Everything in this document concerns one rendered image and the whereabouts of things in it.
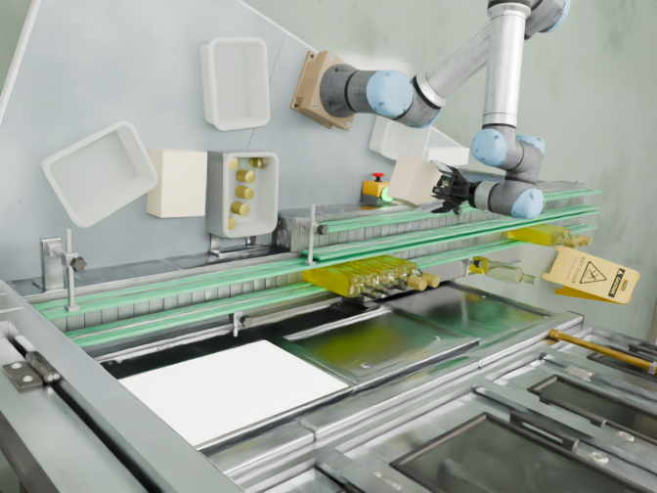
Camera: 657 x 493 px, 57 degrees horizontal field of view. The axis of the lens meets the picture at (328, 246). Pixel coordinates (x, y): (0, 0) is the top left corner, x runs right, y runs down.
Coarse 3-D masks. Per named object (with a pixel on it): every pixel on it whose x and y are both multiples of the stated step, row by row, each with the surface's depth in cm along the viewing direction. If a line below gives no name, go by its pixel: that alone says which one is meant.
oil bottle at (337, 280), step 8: (304, 272) 174; (312, 272) 172; (320, 272) 169; (328, 272) 167; (336, 272) 166; (344, 272) 166; (352, 272) 167; (304, 280) 175; (312, 280) 172; (320, 280) 170; (328, 280) 167; (336, 280) 165; (344, 280) 162; (352, 280) 161; (360, 280) 162; (328, 288) 167; (336, 288) 165; (344, 288) 163; (352, 288) 161; (352, 296) 162
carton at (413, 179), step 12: (408, 156) 165; (396, 168) 166; (408, 168) 164; (420, 168) 163; (432, 168) 166; (396, 180) 165; (408, 180) 163; (420, 180) 164; (432, 180) 167; (396, 192) 165; (408, 192) 162; (420, 192) 165; (408, 204) 172
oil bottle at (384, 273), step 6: (354, 264) 176; (360, 264) 175; (366, 264) 175; (372, 264) 175; (372, 270) 171; (378, 270) 170; (384, 270) 170; (390, 270) 171; (384, 276) 168; (390, 276) 169; (384, 282) 169
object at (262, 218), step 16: (240, 160) 166; (272, 160) 166; (224, 176) 155; (256, 176) 170; (272, 176) 167; (224, 192) 156; (256, 192) 172; (272, 192) 168; (224, 208) 157; (256, 208) 173; (272, 208) 169; (224, 224) 158; (240, 224) 169; (256, 224) 171; (272, 224) 170
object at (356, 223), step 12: (564, 192) 269; (576, 192) 274; (588, 192) 274; (600, 192) 281; (468, 204) 221; (372, 216) 189; (384, 216) 190; (396, 216) 192; (408, 216) 192; (420, 216) 193; (432, 216) 198; (336, 228) 169; (348, 228) 172
